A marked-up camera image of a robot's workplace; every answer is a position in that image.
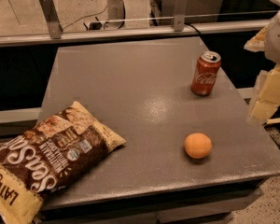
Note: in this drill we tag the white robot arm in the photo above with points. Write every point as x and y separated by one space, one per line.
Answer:
266 93

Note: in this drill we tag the orange fruit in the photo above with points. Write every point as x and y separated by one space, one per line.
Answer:
198 145

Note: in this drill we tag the red Coca-Cola can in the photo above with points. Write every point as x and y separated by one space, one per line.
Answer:
205 75

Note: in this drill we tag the power strip on floor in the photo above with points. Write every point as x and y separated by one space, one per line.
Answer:
95 25

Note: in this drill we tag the brown yellow chip bag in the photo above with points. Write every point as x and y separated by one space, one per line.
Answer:
49 157

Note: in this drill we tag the right metal railing bracket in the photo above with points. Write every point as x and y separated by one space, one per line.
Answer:
179 15

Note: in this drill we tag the metal railing bracket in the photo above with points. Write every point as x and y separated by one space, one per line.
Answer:
179 15
51 17

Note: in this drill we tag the horizontal metal rail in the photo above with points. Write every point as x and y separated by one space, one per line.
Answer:
142 33

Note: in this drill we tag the left metal railing bracket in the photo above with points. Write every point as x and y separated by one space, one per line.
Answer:
51 17

